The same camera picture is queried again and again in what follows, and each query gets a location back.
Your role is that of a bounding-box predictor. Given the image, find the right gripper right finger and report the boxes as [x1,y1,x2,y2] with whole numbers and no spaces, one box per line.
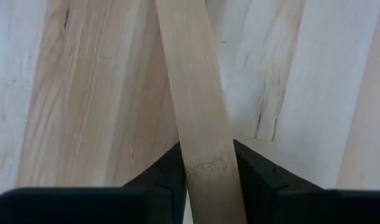
[233,139,380,224]

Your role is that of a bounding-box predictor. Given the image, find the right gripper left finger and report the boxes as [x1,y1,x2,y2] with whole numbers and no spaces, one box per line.
[0,141,188,224]

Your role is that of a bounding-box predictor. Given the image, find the bamboo fork spatula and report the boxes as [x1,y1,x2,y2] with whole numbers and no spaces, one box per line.
[154,0,248,224]

